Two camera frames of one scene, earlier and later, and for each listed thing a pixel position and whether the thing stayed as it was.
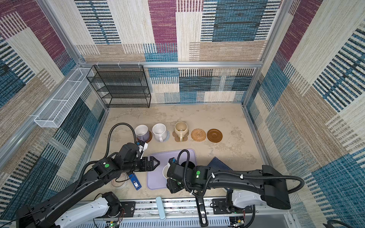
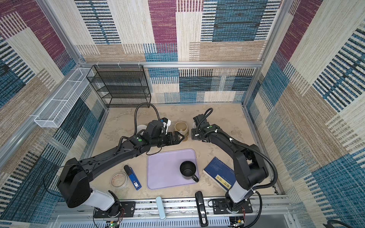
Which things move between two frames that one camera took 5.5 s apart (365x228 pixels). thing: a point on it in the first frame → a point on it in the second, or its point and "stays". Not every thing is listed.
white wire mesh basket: x=51 y=115 stays
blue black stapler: x=135 y=181 stays
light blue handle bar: x=160 y=207 stays
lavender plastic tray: x=156 y=179 stays
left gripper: x=146 y=167 → x=170 y=138
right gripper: x=172 y=186 → x=194 y=134
